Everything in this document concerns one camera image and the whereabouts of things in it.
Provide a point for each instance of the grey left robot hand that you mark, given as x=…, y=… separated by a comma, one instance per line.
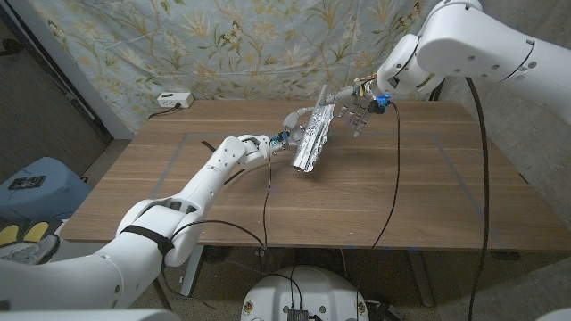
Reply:
x=294, y=134

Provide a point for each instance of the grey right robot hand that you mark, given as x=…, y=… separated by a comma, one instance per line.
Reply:
x=357, y=104

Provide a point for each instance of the aluminum foil roll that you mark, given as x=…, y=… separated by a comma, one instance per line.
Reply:
x=314, y=138

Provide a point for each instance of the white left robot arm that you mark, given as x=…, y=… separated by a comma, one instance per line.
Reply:
x=187, y=205

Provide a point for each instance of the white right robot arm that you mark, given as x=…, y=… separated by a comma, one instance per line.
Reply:
x=482, y=49

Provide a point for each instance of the black backdrop stand pole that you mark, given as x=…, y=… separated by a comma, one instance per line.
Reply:
x=437, y=91

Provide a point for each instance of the floral print fabric backdrop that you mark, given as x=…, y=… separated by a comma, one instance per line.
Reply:
x=267, y=44

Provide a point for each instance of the white power strip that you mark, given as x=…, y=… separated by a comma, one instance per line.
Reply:
x=175, y=100

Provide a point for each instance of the white robot torso base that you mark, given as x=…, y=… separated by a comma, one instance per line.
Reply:
x=308, y=290

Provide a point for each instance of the white table leg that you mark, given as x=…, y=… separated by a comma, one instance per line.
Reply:
x=192, y=272

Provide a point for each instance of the grey table leg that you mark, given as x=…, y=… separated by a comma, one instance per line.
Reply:
x=421, y=281

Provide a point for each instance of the blue chair with cushion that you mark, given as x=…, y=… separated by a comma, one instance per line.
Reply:
x=53, y=187

